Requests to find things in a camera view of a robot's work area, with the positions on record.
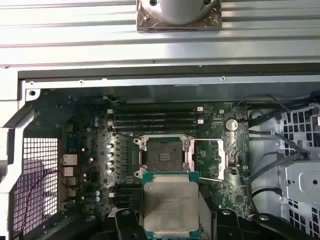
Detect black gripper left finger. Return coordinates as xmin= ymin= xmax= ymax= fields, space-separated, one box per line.
xmin=93 ymin=209 xmax=149 ymax=240

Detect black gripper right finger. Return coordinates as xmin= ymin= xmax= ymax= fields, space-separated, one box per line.
xmin=211 ymin=208 xmax=315 ymax=240

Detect silver topped CPU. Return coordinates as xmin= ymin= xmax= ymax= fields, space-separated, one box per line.
xmin=139 ymin=171 xmax=201 ymax=239

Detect metal socket cover frame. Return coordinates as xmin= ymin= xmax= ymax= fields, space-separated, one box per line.
xmin=186 ymin=138 xmax=226 ymax=182

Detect CPU socket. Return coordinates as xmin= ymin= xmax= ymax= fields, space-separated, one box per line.
xmin=133 ymin=134 xmax=196 ymax=180

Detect black RAM slot white clips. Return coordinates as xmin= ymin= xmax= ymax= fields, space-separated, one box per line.
xmin=107 ymin=106 xmax=204 ymax=113
xmin=107 ymin=119 xmax=204 ymax=126

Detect green motherboard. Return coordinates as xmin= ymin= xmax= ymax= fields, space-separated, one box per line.
xmin=58 ymin=99 xmax=251 ymax=226

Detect grey metal drive cage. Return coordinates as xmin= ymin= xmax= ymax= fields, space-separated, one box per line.
xmin=274 ymin=98 xmax=320 ymax=240

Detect blue port connector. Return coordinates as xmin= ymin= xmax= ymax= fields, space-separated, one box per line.
xmin=66 ymin=133 xmax=77 ymax=152

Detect silver coin cell battery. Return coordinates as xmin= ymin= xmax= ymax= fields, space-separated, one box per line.
xmin=224 ymin=117 xmax=239 ymax=132

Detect grey metal PC case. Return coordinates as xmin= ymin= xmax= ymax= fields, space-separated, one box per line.
xmin=0 ymin=63 xmax=320 ymax=240

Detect black SATA cable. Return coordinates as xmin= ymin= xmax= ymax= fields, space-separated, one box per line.
xmin=248 ymin=154 xmax=306 ymax=185

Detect red black twisted wire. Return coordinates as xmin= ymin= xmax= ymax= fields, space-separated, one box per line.
xmin=19 ymin=169 xmax=67 ymax=233

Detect grey cable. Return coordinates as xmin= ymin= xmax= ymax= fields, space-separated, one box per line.
xmin=248 ymin=129 xmax=312 ymax=158

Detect thin black looped wire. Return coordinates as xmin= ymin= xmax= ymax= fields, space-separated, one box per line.
xmin=236 ymin=94 xmax=290 ymax=113

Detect square brown base plate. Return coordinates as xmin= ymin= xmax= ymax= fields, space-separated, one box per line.
xmin=136 ymin=0 xmax=223 ymax=32

